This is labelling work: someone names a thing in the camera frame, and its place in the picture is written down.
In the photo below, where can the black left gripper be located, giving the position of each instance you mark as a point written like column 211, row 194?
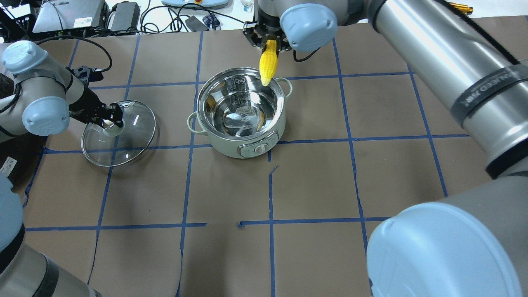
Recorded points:
column 85, row 106

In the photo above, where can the gold brass fitting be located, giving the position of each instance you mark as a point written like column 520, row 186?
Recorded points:
column 465, row 9

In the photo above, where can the glass pot lid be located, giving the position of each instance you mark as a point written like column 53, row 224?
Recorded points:
column 112, row 145

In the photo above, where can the pale green electric pot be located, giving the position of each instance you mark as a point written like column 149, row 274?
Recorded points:
column 240, row 116

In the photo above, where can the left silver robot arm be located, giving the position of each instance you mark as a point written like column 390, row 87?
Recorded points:
column 47, row 94

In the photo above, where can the black mini computer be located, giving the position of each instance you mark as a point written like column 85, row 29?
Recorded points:
column 70, row 15

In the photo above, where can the yellow toy corn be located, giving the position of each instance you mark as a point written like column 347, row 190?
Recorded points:
column 268, row 62

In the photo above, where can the black power adapter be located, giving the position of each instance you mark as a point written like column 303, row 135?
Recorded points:
column 124, row 16

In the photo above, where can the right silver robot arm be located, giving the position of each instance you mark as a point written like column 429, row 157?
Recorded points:
column 418, row 141

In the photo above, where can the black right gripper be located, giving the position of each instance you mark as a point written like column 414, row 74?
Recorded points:
column 268, row 20

